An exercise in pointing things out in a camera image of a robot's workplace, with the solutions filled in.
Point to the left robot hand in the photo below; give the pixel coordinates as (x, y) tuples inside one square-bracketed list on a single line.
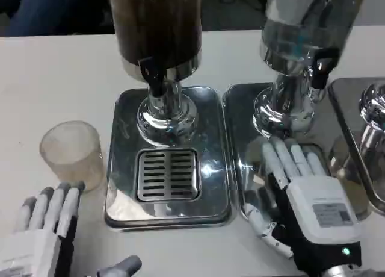
[(36, 247)]

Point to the black tap of dark dispenser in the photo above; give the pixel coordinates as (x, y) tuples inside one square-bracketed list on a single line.
[(150, 75)]

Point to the steel drip tray of clear dispenser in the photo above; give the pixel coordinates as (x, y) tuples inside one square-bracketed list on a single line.
[(240, 132)]

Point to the clear ribbed glass cup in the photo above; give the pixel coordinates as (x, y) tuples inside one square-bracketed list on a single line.
[(72, 156)]

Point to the steel tray of chrome stand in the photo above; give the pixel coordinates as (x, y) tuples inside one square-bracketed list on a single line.
[(346, 108)]

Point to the steel drip tray of dark dispenser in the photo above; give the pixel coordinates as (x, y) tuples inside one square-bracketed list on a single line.
[(216, 168)]

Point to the clear drink dispenser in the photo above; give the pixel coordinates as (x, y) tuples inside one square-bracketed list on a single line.
[(300, 27)]

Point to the person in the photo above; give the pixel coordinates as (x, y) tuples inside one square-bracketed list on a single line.
[(54, 9)]

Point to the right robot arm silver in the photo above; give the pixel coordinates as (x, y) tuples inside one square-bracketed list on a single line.
[(343, 271)]

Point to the steel grid of dark dispenser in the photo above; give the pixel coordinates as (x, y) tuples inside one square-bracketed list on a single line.
[(168, 174)]

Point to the dark drink dispenser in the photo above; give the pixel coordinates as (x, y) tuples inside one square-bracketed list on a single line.
[(156, 24)]

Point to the black tap of clear dispenser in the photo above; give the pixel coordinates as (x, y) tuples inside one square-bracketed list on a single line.
[(320, 78)]

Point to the chrome dispenser stand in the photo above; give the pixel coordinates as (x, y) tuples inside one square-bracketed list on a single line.
[(373, 108)]

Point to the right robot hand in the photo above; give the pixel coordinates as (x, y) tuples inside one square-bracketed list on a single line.
[(319, 210)]

